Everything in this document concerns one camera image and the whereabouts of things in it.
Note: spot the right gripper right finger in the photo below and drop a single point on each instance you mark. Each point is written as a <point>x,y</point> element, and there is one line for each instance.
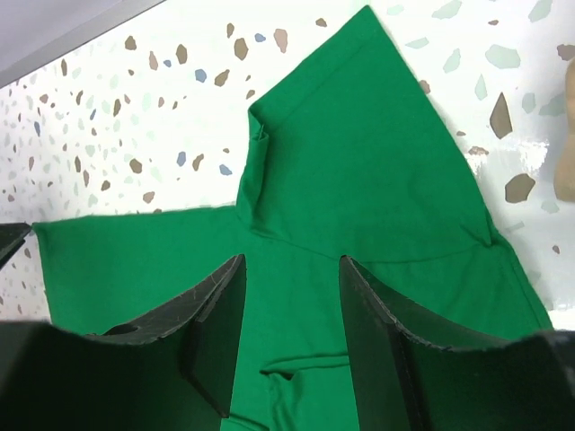
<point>412,369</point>

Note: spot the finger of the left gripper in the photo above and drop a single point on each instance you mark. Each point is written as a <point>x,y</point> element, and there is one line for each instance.
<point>12,238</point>

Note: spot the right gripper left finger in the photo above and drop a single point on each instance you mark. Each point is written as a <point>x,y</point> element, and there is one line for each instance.
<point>171,368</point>

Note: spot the green polo shirt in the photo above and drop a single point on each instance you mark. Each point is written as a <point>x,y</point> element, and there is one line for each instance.
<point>346,156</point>

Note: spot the beige crumpled shirt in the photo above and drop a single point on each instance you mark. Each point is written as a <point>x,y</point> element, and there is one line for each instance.
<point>564,177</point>

